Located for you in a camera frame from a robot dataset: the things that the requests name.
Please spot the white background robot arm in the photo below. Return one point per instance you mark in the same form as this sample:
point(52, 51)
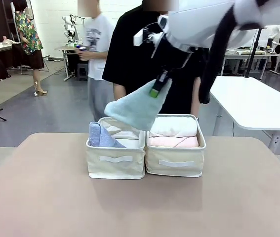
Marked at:
point(69, 27)

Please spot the person in black shirt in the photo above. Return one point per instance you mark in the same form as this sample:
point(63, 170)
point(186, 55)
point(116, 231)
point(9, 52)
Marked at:
point(130, 54)

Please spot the white side table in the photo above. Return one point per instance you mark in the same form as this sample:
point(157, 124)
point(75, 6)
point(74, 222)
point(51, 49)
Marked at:
point(251, 101)

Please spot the black plastic stool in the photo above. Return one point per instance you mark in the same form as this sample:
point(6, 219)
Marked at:
point(82, 71)

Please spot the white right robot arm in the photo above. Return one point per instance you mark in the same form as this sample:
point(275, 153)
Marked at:
point(204, 22)

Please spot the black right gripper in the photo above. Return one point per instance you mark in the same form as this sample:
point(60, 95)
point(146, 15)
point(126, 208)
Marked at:
point(176, 61)

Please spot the black tripod pole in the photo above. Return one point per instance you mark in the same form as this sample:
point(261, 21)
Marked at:
point(253, 54)

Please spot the grey background workbench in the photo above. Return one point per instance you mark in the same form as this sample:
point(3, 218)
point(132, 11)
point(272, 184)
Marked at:
point(67, 49)

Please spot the t-shirt person's hand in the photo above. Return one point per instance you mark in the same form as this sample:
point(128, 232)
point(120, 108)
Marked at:
point(83, 53)

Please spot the person's left forearm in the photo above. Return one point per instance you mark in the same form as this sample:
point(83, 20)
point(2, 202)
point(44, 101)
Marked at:
point(196, 96)

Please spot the grey-green cone-folded towel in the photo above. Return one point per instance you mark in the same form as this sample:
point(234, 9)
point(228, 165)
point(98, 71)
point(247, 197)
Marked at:
point(134, 111)

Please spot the white towel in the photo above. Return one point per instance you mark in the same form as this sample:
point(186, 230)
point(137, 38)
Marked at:
point(172, 127)

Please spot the person's right forearm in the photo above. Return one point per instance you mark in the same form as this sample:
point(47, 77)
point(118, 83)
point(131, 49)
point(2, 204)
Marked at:
point(119, 91)

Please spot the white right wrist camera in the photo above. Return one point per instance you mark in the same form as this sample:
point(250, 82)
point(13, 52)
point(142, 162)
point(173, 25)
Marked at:
point(139, 38)

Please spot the person in floral dress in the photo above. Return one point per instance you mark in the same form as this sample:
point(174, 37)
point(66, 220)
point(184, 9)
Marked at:
point(28, 37)

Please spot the person in white printed t-shirt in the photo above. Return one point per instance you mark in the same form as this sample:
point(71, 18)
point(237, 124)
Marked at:
point(97, 49)

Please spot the lavender cone-folded towel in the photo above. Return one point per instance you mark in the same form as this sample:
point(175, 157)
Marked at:
point(102, 138)

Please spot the pink towel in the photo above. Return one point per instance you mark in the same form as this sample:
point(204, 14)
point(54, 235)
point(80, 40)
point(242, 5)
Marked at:
point(174, 142)

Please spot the grey background table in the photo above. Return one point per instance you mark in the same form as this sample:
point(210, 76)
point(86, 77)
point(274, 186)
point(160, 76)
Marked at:
point(251, 54)

